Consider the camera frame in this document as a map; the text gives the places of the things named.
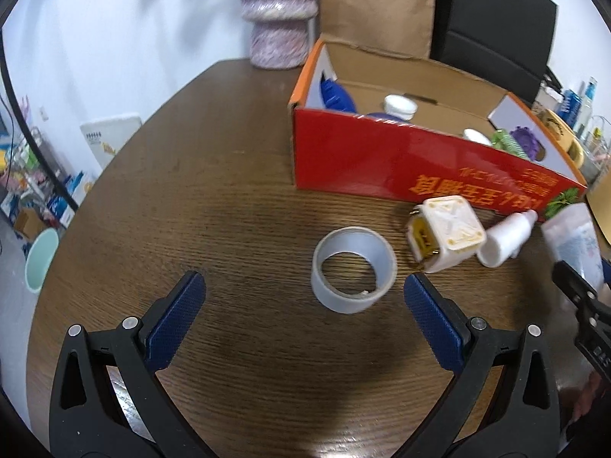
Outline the small brown carton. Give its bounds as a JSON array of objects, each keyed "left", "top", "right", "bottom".
[{"left": 14, "top": 207, "right": 45, "bottom": 240}]

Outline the cream square plastic container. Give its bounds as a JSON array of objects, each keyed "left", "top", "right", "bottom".
[{"left": 406, "top": 195, "right": 488, "bottom": 274}]

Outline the brown paper bag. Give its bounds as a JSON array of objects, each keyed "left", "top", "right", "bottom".
[{"left": 317, "top": 0, "right": 437, "bottom": 58}]

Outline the white printed carton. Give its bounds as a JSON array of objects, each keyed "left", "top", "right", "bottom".
[{"left": 80, "top": 113, "right": 143, "bottom": 173}]

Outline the red cardboard box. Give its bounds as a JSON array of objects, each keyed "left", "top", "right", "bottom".
[{"left": 288, "top": 38, "right": 589, "bottom": 218}]

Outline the person's right hand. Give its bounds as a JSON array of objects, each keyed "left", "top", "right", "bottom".
[{"left": 570, "top": 371, "right": 609, "bottom": 423}]

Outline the teal plastic bucket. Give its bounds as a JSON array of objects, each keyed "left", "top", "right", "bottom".
[{"left": 24, "top": 227, "right": 60, "bottom": 294}]

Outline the yellow bear mug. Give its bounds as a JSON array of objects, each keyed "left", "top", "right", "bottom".
[{"left": 539, "top": 109, "right": 585, "bottom": 170}]

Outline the clear tape roll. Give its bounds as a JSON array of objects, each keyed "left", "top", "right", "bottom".
[{"left": 311, "top": 226, "right": 398, "bottom": 314}]

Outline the clear plastic packet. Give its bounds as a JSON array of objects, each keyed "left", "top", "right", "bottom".
[{"left": 541, "top": 202, "right": 605, "bottom": 292}]

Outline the small white capped jar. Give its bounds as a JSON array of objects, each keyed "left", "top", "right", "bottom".
[{"left": 383, "top": 94, "right": 417, "bottom": 120}]

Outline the black paper bag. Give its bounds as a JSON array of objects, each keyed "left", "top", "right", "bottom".
[{"left": 430, "top": 0, "right": 559, "bottom": 106}]

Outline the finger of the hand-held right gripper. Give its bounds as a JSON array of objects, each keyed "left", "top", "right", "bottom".
[{"left": 552, "top": 260, "right": 611, "bottom": 331}]

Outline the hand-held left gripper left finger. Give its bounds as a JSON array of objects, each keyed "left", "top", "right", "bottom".
[{"left": 49, "top": 270, "right": 207, "bottom": 458}]

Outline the purple scalloped lid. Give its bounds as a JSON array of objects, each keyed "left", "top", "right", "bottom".
[{"left": 508, "top": 125, "right": 547, "bottom": 162}]

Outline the pink speckled vase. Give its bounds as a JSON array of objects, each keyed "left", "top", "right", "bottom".
[{"left": 239, "top": 0, "right": 320, "bottom": 70}]

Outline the white tube bottle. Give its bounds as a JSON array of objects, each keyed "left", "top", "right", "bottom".
[{"left": 476, "top": 210, "right": 540, "bottom": 268}]

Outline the cluttered storage rack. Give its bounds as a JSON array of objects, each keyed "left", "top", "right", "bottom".
[{"left": 0, "top": 119, "right": 96, "bottom": 244}]

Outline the white jar with blue lid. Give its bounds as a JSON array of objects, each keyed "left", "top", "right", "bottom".
[{"left": 320, "top": 76, "right": 383, "bottom": 118}]

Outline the glass jar with clip lid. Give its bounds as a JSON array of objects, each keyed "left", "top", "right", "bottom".
[{"left": 532, "top": 76, "right": 566, "bottom": 115}]

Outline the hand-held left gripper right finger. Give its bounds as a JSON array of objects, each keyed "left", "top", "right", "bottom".
[{"left": 395, "top": 272, "right": 561, "bottom": 458}]

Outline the blue drink can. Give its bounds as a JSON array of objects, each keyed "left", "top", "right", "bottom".
[{"left": 561, "top": 88, "right": 580, "bottom": 125}]

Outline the clear plastic bottle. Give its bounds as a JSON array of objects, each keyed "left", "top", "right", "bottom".
[{"left": 575, "top": 76, "right": 598, "bottom": 137}]

